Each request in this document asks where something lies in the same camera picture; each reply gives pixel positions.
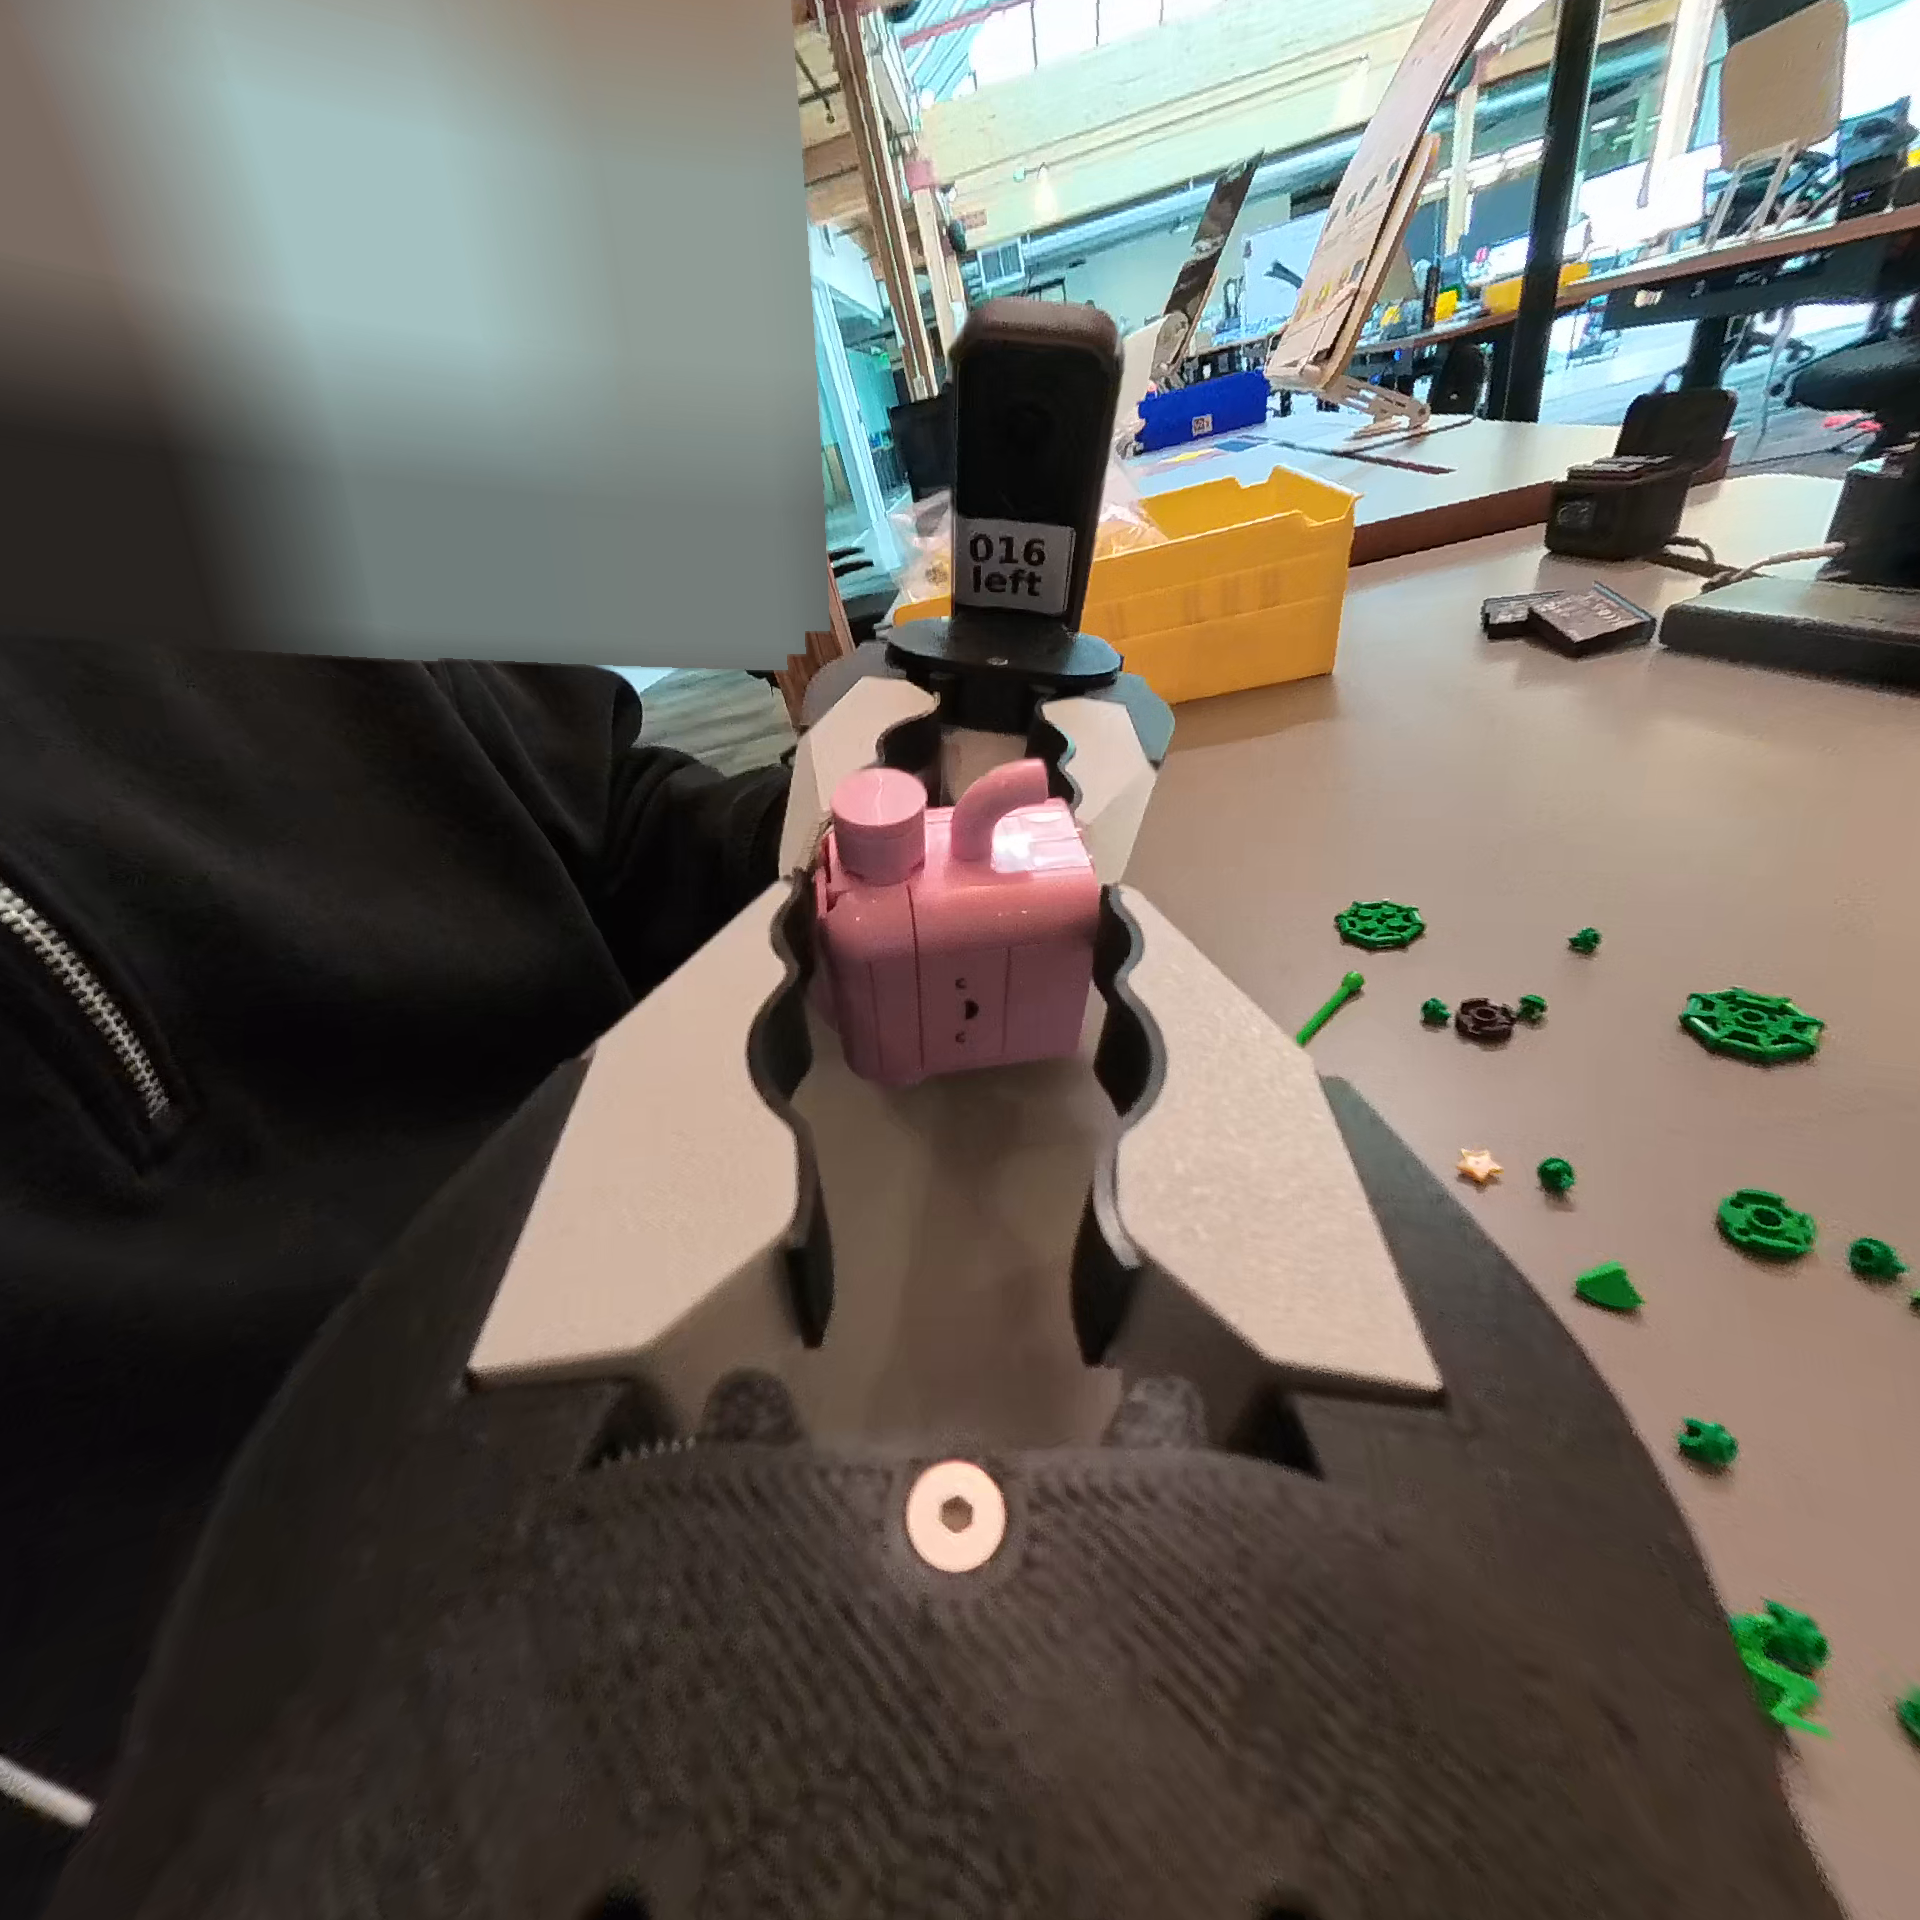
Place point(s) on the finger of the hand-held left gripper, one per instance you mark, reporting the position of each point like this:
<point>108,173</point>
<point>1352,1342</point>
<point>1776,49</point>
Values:
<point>839,750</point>
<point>1111,765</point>

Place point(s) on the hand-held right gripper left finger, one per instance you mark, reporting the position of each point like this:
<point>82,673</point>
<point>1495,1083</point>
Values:
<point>645,1202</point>

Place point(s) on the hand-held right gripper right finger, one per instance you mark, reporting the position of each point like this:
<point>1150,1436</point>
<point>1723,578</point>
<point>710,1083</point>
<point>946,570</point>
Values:
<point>1276,1202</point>

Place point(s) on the green toy rod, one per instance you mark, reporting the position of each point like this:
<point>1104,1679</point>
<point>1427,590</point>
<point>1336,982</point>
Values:
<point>1329,1009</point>

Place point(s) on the pink toy brick body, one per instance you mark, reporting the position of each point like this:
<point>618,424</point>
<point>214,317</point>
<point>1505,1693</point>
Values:
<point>959,974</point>

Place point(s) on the person's left forearm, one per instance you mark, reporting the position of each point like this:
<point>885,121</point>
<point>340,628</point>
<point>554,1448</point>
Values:
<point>690,841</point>

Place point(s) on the blue storage bin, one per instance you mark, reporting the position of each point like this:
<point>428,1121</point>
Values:
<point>1202,413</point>

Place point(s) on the yellow plastic bin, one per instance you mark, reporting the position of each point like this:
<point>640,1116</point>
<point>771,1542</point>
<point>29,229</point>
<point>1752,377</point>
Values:
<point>1231,601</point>

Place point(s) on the small yellow star piece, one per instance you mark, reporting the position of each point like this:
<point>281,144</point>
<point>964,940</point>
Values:
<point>1479,1164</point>

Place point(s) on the leaning dark panel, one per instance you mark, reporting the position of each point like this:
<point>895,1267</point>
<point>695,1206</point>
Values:
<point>1215,240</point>

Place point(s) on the brown round plate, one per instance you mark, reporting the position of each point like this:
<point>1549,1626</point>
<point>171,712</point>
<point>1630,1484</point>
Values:
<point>1484,1020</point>

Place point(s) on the green round web plate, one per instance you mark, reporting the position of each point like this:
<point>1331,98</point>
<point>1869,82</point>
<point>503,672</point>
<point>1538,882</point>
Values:
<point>1752,1024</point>
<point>1378,925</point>

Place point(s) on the green quarter dome piece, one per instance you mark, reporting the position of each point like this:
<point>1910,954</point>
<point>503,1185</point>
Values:
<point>1606,1289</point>

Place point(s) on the leaning printed board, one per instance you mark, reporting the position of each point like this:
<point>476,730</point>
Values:
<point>1365,226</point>

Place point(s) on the grey wooden-edged table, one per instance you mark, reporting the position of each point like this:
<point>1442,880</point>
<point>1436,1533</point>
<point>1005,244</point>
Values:
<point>1441,483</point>

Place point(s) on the person's black jacket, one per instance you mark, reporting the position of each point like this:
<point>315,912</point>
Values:
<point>300,974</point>

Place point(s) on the small black battery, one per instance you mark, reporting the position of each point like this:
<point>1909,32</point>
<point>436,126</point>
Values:
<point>1505,617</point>
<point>1589,620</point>

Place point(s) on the black pole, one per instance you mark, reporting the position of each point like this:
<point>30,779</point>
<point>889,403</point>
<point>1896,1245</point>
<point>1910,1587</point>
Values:
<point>1553,211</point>

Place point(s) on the wooden office desk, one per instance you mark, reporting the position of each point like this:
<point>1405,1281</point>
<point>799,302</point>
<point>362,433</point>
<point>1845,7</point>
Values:
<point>1723,268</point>

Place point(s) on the green leaf piece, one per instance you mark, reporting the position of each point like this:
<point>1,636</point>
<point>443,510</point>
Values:
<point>1788,1707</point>

